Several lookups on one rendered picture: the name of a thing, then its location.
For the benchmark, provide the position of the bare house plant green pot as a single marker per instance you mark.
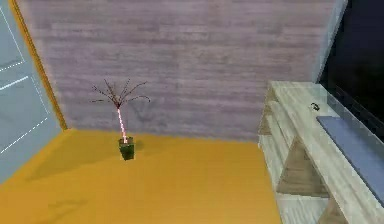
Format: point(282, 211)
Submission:
point(126, 150)

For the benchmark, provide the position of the small black object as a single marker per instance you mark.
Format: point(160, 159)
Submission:
point(315, 106)

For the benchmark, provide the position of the grey blue room door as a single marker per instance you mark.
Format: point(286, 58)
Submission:
point(20, 110)

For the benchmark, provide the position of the pale wooden television stand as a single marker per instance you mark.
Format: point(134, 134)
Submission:
point(300, 160)

